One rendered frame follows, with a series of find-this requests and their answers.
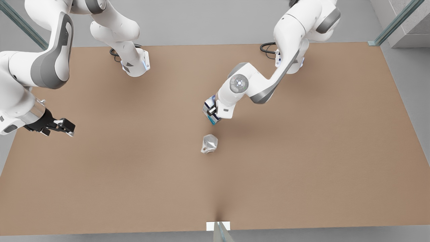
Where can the blue and white small box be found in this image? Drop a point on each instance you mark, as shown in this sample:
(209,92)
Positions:
(205,108)

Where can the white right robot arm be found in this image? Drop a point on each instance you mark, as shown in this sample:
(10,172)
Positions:
(50,64)

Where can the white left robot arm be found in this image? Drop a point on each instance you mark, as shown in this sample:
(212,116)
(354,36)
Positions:
(289,30)

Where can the crumpled silver cup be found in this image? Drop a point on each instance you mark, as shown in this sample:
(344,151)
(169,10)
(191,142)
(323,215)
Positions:
(209,144)

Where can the grey concrete pillar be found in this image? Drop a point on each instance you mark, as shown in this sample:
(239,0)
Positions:
(411,30)

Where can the silver frame post with white foot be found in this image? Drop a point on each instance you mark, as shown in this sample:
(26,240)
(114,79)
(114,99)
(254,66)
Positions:
(220,232)

